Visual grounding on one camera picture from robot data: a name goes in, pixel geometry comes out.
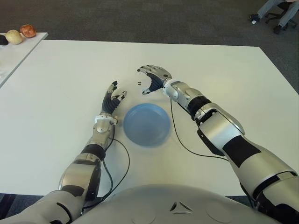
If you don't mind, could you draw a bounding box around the seated person in jeans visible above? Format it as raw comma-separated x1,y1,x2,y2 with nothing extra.
249,0,299,35

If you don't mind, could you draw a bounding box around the beige round fruit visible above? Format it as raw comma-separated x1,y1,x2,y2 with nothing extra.
5,29,23,45

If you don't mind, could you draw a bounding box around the white charger block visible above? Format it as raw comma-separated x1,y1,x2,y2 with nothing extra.
137,79,152,93

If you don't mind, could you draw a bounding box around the left arm thick black cable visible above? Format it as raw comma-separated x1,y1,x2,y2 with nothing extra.
80,161,113,215

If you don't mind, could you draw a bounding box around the small white table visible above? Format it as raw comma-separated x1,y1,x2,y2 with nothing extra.
0,32,49,88

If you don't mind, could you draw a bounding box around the red-brown round fruit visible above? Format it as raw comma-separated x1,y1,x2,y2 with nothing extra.
20,24,37,38

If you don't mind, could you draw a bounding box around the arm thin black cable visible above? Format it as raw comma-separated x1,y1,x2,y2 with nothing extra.
170,98,228,161
100,125,130,201

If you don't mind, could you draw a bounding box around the blue round plate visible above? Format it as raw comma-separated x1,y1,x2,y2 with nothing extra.
123,102,171,147

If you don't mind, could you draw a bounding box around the grey robot torso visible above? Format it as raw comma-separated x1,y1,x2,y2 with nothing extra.
72,184,281,224

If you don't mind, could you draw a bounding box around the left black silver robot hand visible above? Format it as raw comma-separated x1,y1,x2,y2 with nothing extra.
100,80,128,116

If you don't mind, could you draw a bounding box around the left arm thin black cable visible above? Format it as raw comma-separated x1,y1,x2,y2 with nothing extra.
100,125,130,201

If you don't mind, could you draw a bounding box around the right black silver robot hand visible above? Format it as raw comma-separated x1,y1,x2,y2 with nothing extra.
136,64,173,95

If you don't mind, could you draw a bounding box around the black office chair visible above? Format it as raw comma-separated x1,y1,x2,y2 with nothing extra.
265,2,297,26

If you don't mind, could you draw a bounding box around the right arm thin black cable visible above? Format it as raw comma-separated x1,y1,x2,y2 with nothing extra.
170,98,228,161

